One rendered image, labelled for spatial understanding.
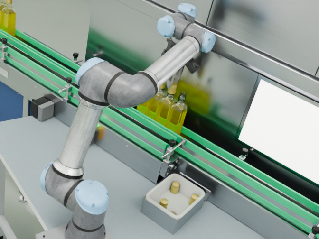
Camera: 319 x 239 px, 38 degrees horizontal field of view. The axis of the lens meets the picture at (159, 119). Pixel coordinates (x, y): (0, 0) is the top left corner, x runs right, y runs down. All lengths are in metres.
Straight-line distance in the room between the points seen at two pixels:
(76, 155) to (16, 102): 1.04
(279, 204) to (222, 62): 0.62
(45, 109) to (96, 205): 0.82
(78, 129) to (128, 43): 0.81
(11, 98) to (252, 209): 1.42
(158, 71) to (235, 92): 0.54
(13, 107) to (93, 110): 1.14
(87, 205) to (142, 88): 0.44
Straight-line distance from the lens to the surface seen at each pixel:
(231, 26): 1.95
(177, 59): 1.59
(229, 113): 2.03
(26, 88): 2.45
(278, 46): 1.88
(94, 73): 1.50
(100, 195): 1.61
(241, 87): 1.96
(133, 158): 2.07
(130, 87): 1.46
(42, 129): 2.27
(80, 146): 1.60
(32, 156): 2.11
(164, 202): 1.90
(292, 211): 1.92
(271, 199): 1.93
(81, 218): 1.64
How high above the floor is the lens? 2.11
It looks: 33 degrees down
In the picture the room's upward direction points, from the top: 14 degrees clockwise
